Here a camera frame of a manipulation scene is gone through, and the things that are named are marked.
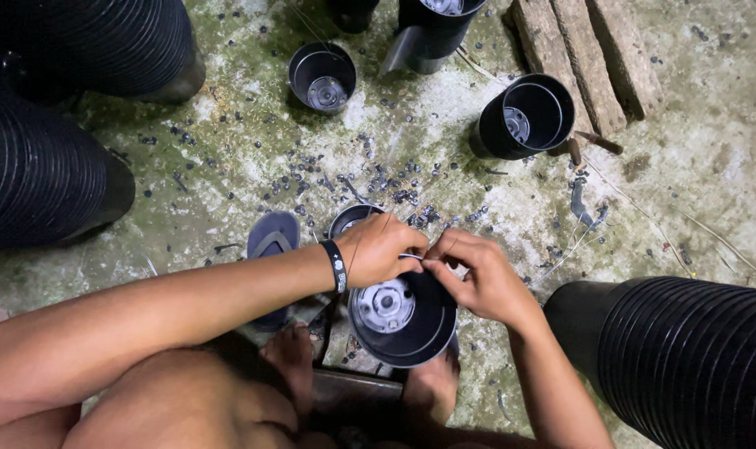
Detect curved black plastic strip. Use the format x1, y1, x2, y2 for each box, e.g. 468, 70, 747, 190
569, 177, 611, 230

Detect loose thin wires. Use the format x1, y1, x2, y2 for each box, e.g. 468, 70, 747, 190
526, 212, 610, 289

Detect person's right hand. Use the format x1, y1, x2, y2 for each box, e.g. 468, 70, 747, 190
420, 228, 545, 326

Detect long stack of black pots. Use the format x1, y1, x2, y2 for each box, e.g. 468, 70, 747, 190
0, 0, 207, 107
543, 276, 756, 449
0, 94, 137, 250

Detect person's left hand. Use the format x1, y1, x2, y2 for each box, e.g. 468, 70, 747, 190
334, 213, 430, 289

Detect black rubber wristband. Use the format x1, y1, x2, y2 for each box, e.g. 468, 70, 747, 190
320, 239, 349, 294

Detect grey blue flip-flop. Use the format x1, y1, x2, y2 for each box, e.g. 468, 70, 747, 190
246, 210, 302, 333

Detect scatter of black plastic bits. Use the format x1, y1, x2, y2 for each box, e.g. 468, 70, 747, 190
135, 19, 610, 275

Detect weathered wooden planks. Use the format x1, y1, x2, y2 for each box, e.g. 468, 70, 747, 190
509, 0, 666, 138

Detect thin dry twig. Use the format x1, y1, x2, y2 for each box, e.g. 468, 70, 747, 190
670, 205, 756, 274

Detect person's right foot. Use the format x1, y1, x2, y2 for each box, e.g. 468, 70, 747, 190
402, 348, 462, 426

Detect dark wooden stool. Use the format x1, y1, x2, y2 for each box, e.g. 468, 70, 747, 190
308, 367, 411, 440

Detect short stack of black pots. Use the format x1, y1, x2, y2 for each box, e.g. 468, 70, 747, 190
380, 0, 489, 76

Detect person's foot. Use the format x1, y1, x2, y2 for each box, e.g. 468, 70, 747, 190
259, 322, 317, 420
402, 348, 462, 426

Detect thin white wire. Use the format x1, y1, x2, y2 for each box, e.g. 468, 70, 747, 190
348, 213, 425, 279

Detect black plastic plant pot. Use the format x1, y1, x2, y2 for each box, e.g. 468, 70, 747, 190
327, 203, 389, 242
347, 268, 459, 369
468, 73, 576, 161
287, 41, 358, 116
327, 0, 380, 35

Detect person's left leg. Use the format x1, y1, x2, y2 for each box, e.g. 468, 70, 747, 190
62, 346, 336, 449

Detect person's left foot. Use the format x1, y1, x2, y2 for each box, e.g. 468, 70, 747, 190
259, 322, 317, 420

